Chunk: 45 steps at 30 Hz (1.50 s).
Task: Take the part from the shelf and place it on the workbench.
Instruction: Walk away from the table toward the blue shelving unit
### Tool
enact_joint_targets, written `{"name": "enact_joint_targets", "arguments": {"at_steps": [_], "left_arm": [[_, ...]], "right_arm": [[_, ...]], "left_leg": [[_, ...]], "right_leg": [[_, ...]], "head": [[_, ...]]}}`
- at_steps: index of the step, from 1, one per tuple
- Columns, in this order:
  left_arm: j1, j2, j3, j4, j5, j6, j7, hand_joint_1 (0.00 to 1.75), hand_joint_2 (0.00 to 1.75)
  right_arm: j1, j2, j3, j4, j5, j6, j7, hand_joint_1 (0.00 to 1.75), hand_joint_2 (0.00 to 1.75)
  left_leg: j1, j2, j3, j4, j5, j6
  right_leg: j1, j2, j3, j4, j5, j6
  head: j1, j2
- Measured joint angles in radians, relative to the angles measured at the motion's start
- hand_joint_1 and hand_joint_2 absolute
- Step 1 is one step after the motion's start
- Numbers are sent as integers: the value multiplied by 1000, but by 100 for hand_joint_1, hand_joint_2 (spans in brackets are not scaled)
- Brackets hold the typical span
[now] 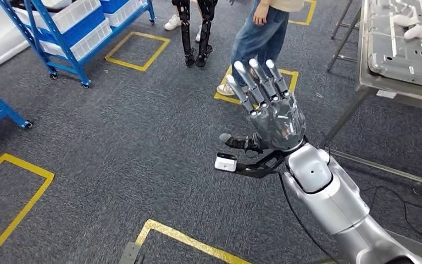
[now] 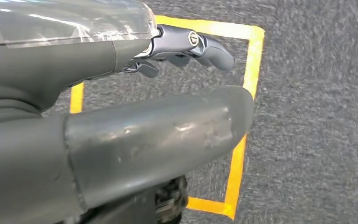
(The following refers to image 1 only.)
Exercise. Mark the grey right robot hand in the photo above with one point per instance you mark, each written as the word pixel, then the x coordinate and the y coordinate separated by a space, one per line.
pixel 280 124

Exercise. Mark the black wheeled robot base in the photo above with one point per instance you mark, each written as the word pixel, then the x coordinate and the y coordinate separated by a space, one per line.
pixel 129 255

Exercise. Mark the blue metal shelf rack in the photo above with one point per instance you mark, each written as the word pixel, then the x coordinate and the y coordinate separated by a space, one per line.
pixel 71 58
pixel 0 105

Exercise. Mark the silver stamped metal panel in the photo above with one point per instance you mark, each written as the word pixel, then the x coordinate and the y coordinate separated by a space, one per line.
pixel 396 65

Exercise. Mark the black humanoid robot legs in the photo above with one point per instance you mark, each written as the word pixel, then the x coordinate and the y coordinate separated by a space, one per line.
pixel 186 32

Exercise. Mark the yellow floor tape square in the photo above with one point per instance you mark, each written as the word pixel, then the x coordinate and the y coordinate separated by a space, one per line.
pixel 182 237
pixel 25 164

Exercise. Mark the white plastic piece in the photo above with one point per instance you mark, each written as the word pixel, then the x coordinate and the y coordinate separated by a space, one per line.
pixel 415 32
pixel 405 20

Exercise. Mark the white plastic bin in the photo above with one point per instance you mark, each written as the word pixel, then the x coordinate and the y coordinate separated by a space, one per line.
pixel 76 12
pixel 123 14
pixel 94 40

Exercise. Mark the blue plastic bin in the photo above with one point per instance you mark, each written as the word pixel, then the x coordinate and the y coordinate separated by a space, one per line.
pixel 112 5
pixel 83 31

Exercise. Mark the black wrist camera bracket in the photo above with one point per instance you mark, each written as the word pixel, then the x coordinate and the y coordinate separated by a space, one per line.
pixel 247 169

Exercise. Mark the steel workbench frame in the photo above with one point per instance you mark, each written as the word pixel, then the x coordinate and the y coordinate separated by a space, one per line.
pixel 345 116

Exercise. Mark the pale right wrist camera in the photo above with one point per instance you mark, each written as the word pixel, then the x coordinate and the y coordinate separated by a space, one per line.
pixel 225 165

